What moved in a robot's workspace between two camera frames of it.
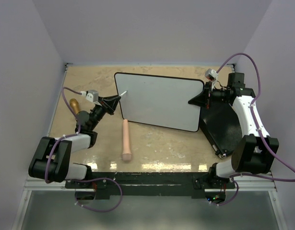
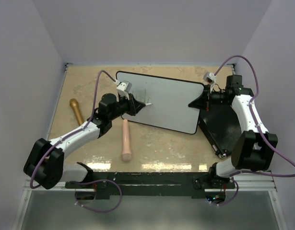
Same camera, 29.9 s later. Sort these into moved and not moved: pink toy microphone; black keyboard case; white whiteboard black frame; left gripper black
Moved: left gripper black
Not moved: white whiteboard black frame; pink toy microphone; black keyboard case
